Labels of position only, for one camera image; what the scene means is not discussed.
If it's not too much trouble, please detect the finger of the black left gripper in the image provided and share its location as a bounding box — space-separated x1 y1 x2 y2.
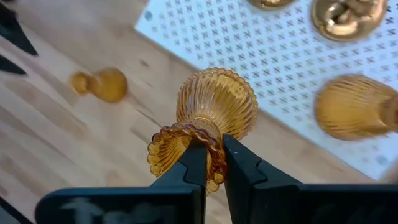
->
0 55 28 76
0 2 39 57

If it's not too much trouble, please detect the short brass candlestick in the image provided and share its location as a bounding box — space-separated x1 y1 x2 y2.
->
247 0 296 10

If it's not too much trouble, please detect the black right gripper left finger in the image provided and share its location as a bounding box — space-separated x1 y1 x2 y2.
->
35 139 208 224

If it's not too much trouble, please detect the white table in background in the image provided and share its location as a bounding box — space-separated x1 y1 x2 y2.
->
134 0 398 181

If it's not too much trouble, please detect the amber ribbed glass candle holder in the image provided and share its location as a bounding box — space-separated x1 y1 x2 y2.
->
313 73 398 141
68 67 129 104
146 67 259 194

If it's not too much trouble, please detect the tall brass candlestick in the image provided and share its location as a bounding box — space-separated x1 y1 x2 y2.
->
311 0 389 43

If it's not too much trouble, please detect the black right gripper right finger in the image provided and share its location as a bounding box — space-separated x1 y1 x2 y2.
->
223 134 398 224

